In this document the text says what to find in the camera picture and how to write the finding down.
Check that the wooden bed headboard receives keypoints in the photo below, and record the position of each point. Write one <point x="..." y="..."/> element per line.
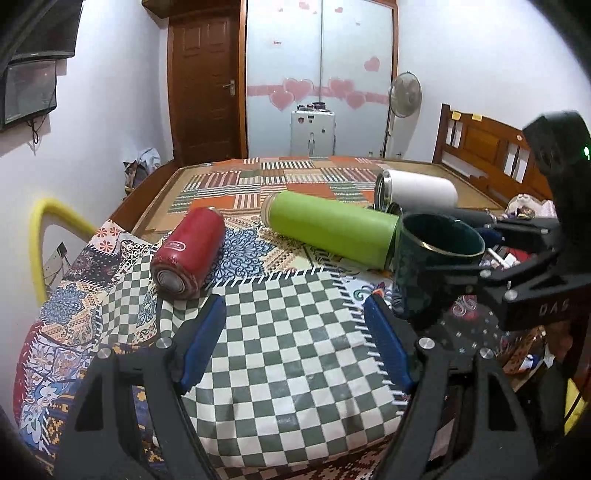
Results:
<point x="492" y="156"/>

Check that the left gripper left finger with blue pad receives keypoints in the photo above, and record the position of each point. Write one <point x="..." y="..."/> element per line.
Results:
<point x="101" y="438"/>

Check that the wall-mounted black television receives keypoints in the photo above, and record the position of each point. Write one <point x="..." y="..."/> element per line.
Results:
<point x="39" y="29"/>

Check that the yellow foam tube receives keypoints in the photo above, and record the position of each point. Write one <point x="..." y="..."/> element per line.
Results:
<point x="43" y="238"/>

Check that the standing electric fan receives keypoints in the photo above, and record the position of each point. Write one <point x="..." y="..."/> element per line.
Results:
<point x="405" y="101"/>

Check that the frosted wardrobe with hearts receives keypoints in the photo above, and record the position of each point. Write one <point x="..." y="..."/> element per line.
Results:
<point x="340" y="53"/>

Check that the black thermos bottle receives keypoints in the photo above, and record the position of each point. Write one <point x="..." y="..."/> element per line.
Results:
<point x="474" y="218"/>

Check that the dark green mug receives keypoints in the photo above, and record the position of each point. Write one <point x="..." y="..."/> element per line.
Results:
<point x="424" y="241"/>

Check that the wall power socket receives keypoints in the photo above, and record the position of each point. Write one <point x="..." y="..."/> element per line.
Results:
<point x="56" y="265"/>

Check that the white thermos cup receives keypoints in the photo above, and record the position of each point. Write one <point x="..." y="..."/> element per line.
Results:
<point x="407" y="190"/>

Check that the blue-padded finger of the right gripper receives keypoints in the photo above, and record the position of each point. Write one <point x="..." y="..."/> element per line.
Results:
<point x="532" y="235"/>

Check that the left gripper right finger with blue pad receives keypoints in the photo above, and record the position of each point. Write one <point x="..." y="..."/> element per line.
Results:
<point x="463" y="420"/>

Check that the dark wooden door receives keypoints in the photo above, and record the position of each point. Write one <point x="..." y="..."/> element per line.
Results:
<point x="202" y="79"/>

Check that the clothes pile in corner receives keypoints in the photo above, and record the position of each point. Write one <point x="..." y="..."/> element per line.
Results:
<point x="138" y="170"/>

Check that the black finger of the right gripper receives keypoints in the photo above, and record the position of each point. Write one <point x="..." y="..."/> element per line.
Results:
<point x="480" y="276"/>

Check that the white appliance box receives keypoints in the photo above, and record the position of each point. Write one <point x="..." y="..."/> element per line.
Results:
<point x="312" y="133"/>

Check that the green white checkered cloth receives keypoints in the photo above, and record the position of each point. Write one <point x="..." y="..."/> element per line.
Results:
<point x="294" y="379"/>

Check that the lime green thermos bottle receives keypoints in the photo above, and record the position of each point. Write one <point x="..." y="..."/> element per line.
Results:
<point x="359" y="234"/>

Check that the red thermos cup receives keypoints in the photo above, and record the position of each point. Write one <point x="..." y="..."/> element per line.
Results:
<point x="180" y="265"/>

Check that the small black wall monitor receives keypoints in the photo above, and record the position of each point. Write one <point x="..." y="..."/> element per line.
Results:
<point x="28" y="90"/>

